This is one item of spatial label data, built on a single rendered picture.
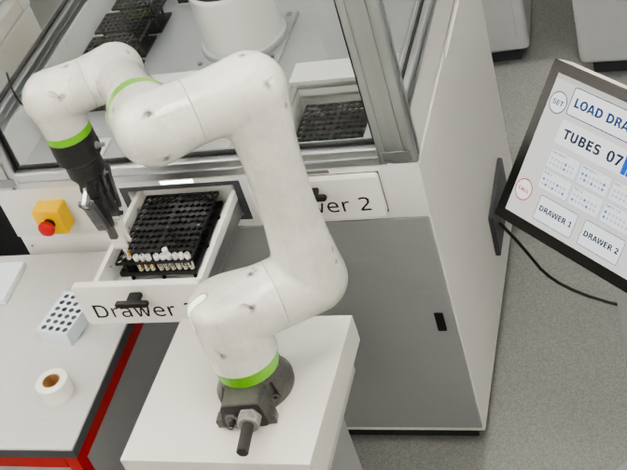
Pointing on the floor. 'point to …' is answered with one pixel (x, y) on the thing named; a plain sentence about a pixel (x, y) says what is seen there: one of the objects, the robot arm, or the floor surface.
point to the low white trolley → (131, 336)
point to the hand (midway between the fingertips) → (118, 232)
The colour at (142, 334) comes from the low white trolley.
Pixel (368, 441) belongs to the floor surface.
